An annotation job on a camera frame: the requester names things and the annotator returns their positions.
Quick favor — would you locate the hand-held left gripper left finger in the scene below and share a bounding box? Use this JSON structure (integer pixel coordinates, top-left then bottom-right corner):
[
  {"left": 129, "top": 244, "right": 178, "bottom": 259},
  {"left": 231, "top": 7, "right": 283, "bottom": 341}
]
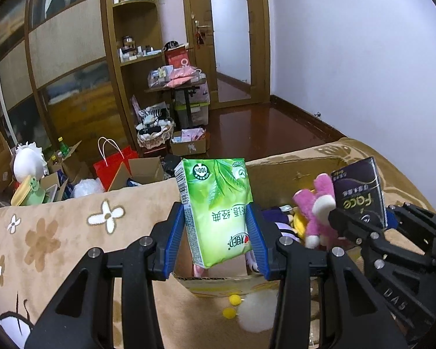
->
[{"left": 24, "top": 202, "right": 186, "bottom": 349}]

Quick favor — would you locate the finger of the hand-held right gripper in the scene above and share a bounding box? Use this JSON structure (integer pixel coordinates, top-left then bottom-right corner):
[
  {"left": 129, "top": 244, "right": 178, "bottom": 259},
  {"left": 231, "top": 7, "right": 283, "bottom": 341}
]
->
[
  {"left": 387, "top": 203, "right": 436, "bottom": 263},
  {"left": 328, "top": 206, "right": 390, "bottom": 252}
]

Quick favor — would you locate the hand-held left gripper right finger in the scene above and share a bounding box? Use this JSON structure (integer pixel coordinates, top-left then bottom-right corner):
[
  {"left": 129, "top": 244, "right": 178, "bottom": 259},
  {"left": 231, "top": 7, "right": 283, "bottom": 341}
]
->
[{"left": 245, "top": 202, "right": 411, "bottom": 349}]

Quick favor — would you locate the dark purple plush doll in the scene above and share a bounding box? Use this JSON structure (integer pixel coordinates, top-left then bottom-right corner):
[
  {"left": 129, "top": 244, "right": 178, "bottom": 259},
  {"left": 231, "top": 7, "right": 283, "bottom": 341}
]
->
[{"left": 260, "top": 205, "right": 302, "bottom": 242}]

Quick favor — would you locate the black tissue pack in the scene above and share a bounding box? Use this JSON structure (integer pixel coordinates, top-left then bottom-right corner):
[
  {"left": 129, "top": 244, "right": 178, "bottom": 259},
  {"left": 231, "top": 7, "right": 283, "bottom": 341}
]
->
[{"left": 330, "top": 156, "right": 389, "bottom": 230}]

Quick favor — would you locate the pink plush bear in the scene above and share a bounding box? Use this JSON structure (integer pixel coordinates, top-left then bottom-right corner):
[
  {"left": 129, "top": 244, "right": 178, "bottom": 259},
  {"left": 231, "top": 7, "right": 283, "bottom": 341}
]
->
[{"left": 292, "top": 172, "right": 344, "bottom": 250}]

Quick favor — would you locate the yellow plush dog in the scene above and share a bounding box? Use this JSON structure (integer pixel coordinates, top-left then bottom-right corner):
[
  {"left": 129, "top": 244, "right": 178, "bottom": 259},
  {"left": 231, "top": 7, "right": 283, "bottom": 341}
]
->
[{"left": 292, "top": 213, "right": 308, "bottom": 239}]

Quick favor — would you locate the green tissue pack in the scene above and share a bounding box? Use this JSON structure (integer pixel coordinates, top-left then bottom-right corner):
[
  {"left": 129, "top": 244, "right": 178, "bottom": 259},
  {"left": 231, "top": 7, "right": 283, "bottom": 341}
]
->
[{"left": 174, "top": 158, "right": 255, "bottom": 268}]

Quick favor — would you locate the cardboard box yellow print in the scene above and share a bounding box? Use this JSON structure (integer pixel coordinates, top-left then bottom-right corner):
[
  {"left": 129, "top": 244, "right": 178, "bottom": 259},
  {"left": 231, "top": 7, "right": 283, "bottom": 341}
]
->
[{"left": 169, "top": 156, "right": 364, "bottom": 299}]

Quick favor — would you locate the dark cloth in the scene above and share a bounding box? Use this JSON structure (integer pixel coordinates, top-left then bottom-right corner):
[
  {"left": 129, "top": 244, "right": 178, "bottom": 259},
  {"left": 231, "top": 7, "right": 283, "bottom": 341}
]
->
[{"left": 162, "top": 154, "right": 184, "bottom": 180}]

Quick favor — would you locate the plain open cardboard box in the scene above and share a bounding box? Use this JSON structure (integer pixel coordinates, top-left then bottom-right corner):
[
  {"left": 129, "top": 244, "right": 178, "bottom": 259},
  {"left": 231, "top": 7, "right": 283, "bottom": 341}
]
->
[{"left": 109, "top": 156, "right": 166, "bottom": 191}]

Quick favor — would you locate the white fluffy plush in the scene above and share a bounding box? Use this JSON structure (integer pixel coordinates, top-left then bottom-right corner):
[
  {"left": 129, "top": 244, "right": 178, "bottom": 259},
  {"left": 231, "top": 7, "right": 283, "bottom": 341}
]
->
[{"left": 237, "top": 291, "right": 280, "bottom": 333}]

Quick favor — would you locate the small cardboard box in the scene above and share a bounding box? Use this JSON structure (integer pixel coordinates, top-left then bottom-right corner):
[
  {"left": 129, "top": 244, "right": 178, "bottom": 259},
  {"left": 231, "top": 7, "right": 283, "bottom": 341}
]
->
[{"left": 170, "top": 129, "right": 208, "bottom": 155}]

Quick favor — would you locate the red paper bag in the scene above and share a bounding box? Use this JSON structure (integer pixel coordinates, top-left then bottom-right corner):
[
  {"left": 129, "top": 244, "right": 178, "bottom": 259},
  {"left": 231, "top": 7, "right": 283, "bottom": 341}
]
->
[{"left": 93, "top": 137, "right": 140, "bottom": 191}]

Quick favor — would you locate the wicker basket with clothes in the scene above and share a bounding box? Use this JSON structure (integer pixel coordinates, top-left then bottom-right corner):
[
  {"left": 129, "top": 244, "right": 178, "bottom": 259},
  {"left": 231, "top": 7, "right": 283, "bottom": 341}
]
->
[{"left": 136, "top": 105, "right": 175, "bottom": 149}]

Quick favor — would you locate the clear storage bin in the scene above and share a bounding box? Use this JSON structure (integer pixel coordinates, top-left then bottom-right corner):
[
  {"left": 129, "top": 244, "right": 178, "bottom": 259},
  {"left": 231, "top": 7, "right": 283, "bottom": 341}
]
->
[{"left": 174, "top": 102, "right": 209, "bottom": 126}]

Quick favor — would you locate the cardboard box with bottles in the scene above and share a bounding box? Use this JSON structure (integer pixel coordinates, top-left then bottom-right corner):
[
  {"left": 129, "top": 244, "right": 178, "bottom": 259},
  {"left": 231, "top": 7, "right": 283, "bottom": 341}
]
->
[{"left": 47, "top": 140, "right": 91, "bottom": 186}]

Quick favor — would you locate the white plastic bag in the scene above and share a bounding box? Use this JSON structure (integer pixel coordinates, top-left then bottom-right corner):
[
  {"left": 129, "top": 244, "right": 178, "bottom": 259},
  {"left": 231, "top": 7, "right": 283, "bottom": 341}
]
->
[{"left": 198, "top": 78, "right": 209, "bottom": 106}]

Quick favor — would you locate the small wooden side table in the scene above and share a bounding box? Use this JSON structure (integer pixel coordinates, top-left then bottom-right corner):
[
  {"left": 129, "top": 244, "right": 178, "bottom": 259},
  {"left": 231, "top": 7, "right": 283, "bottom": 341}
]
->
[{"left": 145, "top": 83, "right": 204, "bottom": 128}]

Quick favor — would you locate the green frog plush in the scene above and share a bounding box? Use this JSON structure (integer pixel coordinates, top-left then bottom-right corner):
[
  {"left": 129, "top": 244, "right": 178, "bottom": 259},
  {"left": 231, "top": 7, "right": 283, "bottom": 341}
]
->
[{"left": 11, "top": 175, "right": 46, "bottom": 206}]

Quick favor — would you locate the clear desk organizer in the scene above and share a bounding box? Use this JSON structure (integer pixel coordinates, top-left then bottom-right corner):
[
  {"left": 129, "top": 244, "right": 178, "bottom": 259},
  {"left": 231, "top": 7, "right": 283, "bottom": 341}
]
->
[{"left": 148, "top": 66, "right": 173, "bottom": 88}]

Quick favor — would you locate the pink pouch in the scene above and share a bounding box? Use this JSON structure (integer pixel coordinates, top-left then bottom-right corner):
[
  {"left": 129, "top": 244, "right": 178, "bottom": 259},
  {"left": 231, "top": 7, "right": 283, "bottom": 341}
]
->
[{"left": 163, "top": 67, "right": 200, "bottom": 88}]

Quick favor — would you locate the white round plush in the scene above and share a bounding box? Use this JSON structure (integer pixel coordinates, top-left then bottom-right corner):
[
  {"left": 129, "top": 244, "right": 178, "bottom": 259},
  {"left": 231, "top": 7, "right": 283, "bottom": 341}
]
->
[{"left": 14, "top": 142, "right": 48, "bottom": 182}]

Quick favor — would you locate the red gift box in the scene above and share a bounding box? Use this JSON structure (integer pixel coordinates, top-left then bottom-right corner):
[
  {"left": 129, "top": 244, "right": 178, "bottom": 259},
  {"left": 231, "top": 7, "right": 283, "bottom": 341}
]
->
[{"left": 165, "top": 49, "right": 190, "bottom": 70}]

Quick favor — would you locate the row of toiletry bottles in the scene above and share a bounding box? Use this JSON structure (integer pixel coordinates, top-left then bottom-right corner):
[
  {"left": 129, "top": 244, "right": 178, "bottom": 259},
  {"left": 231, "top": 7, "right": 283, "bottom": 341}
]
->
[{"left": 118, "top": 35, "right": 164, "bottom": 62}]

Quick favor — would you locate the wooden wardrobe with shelves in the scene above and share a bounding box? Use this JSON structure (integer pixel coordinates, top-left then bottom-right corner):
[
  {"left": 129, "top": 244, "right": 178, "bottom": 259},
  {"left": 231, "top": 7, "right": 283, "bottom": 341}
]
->
[{"left": 0, "top": 0, "right": 175, "bottom": 153}]

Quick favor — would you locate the metal door handle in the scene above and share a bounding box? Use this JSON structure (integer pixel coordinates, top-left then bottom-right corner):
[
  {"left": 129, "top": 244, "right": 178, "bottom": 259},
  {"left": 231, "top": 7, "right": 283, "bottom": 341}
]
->
[{"left": 194, "top": 18, "right": 211, "bottom": 44}]

